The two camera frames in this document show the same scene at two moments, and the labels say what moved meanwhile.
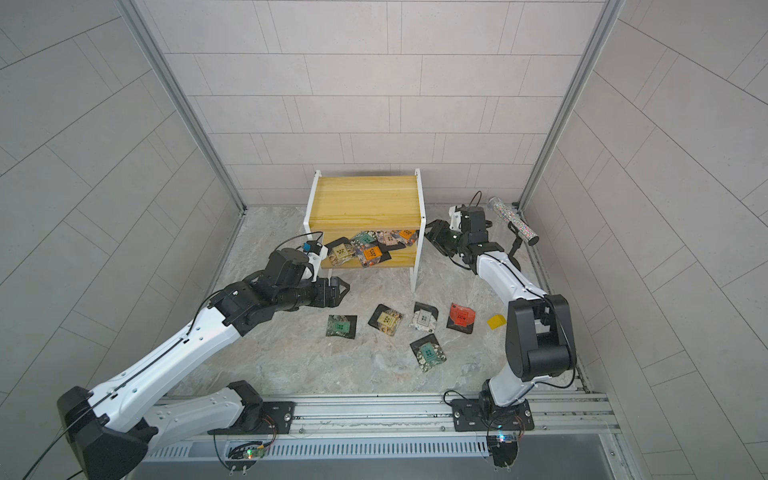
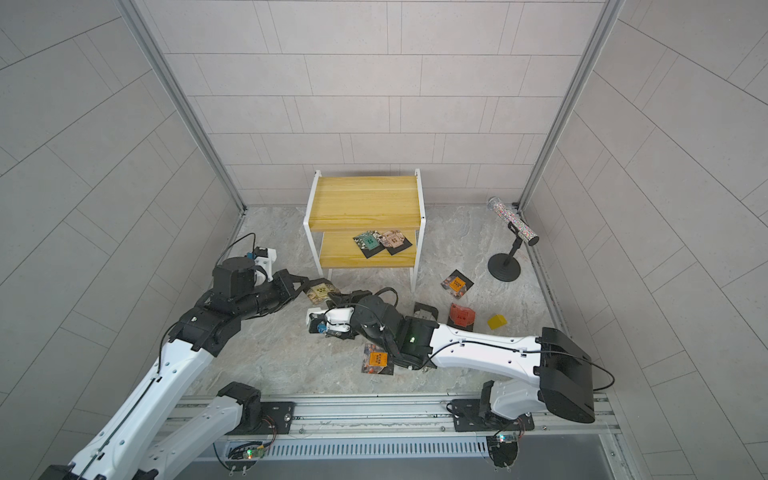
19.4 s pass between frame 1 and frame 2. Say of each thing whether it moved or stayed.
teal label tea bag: stayed
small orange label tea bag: moved
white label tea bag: stayed
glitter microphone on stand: stayed
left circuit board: stayed
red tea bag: stayed
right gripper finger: moved
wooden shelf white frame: stayed
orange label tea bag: moved
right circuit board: stayed
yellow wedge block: stayed
